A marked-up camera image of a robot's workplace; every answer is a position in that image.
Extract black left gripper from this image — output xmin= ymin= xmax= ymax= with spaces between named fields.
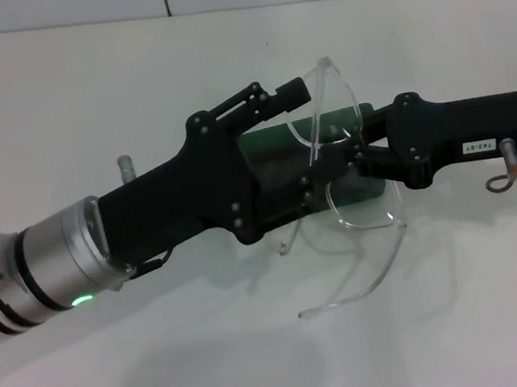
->
xmin=89 ymin=105 xmax=266 ymax=263

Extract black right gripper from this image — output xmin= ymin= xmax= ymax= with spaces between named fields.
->
xmin=243 ymin=78 xmax=517 ymax=241

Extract dark green glasses case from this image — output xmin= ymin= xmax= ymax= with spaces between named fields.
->
xmin=233 ymin=100 xmax=389 ymax=219

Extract clear transparent glasses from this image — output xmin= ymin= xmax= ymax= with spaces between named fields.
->
xmin=255 ymin=50 xmax=417 ymax=322

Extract left gripper silver connector stub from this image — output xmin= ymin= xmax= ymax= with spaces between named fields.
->
xmin=116 ymin=153 xmax=139 ymax=185

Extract gripper silver connector stub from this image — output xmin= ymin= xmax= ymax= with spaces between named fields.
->
xmin=116 ymin=153 xmax=139 ymax=185
xmin=499 ymin=136 xmax=517 ymax=175

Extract right gripper silver connector stub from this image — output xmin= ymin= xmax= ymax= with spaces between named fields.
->
xmin=499 ymin=136 xmax=517 ymax=175

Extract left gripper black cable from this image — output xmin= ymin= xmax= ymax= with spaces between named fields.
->
xmin=123 ymin=247 xmax=180 ymax=282

